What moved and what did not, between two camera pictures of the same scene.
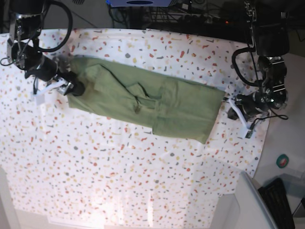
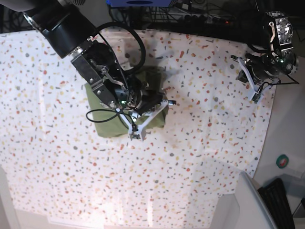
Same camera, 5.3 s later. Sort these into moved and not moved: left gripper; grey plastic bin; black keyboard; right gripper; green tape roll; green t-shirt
Moved: green t-shirt; right gripper; left gripper
Not moved: grey plastic bin; black keyboard; green tape roll
